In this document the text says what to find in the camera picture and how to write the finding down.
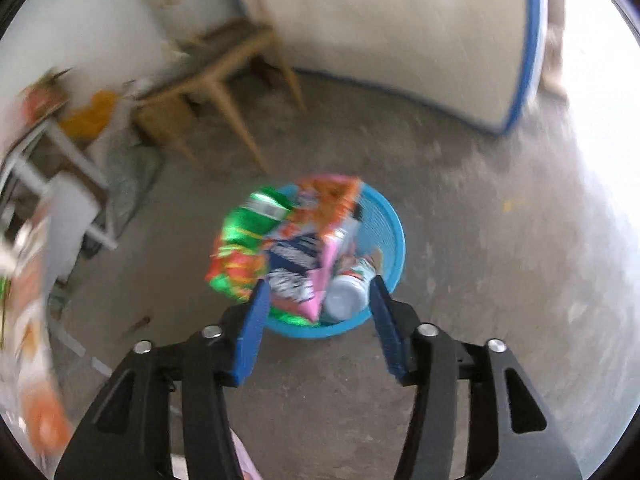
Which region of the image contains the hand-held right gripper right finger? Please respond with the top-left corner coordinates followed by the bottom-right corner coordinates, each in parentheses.
top-left (369, 276), bottom-right (583, 480)

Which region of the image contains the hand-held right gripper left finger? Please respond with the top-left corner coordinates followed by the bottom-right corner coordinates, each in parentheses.
top-left (54, 277), bottom-right (271, 480)

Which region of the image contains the red cap plastic bottle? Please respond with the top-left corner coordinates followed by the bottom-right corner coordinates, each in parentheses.
top-left (321, 217), bottom-right (379, 324)

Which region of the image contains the dark blue snack bag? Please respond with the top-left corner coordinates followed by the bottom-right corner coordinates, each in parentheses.
top-left (264, 232), bottom-right (327, 307)

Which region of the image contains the large green snack bag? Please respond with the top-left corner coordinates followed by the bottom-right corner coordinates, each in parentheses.
top-left (206, 186), bottom-right (297, 326)

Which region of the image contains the blue plastic basket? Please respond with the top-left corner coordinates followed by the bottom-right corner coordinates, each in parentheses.
top-left (259, 182), bottom-right (406, 341)

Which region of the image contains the large orange pink snack bag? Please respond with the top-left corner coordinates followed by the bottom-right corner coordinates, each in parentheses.
top-left (287, 175), bottom-right (364, 322)

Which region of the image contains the white metal rack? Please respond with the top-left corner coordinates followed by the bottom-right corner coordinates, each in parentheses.
top-left (0, 119), bottom-right (119, 283)

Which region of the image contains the yellow plastic bag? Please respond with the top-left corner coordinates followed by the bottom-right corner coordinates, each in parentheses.
top-left (61, 90), bottom-right (119, 142)

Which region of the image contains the wooden chair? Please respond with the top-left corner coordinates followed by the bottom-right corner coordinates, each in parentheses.
top-left (134, 0), bottom-right (307, 174)

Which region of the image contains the white mattress blue edge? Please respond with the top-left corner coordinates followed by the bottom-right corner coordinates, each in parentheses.
top-left (239, 0), bottom-right (549, 137)

